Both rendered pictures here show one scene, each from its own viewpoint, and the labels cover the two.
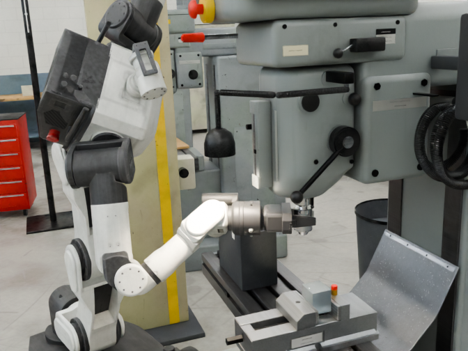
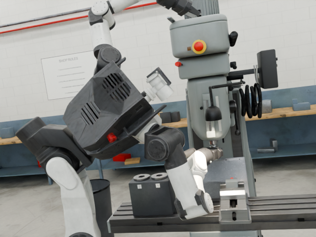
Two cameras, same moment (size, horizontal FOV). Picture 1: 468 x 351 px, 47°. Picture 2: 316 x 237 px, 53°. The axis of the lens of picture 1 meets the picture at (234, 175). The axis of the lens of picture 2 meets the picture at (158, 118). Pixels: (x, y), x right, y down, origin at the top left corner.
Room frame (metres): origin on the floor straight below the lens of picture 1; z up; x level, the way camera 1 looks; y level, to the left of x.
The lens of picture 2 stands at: (0.68, 1.32, 1.64)
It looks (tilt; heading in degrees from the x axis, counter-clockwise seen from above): 7 degrees down; 302
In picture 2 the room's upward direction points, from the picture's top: 8 degrees counter-clockwise
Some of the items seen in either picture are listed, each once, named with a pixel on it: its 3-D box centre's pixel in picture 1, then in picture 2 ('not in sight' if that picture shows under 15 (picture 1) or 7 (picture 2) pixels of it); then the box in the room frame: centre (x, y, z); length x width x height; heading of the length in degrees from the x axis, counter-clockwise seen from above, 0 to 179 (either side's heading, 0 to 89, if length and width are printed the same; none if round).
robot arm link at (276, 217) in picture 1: (267, 219); (206, 155); (1.32, -0.08, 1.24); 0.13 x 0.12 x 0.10; 176
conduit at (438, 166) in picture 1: (446, 139); (246, 101); (1.22, -0.49, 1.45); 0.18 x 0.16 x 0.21; 109
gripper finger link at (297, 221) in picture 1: (303, 221); not in sight; (1.28, -0.17, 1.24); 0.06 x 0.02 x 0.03; 86
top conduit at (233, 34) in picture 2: not in sight; (232, 40); (1.19, -0.25, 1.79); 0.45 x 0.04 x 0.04; 109
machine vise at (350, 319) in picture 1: (306, 319); (233, 198); (1.24, -0.17, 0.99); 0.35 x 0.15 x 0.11; 109
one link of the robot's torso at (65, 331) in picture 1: (90, 326); not in sight; (1.81, 0.56, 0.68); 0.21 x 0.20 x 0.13; 37
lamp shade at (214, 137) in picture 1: (219, 141); (213, 112); (1.22, 0.03, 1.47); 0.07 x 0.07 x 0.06
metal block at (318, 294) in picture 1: (316, 297); (232, 185); (1.25, -0.20, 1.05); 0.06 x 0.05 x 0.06; 19
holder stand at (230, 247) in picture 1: (246, 246); (153, 193); (1.64, -0.03, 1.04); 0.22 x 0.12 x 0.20; 19
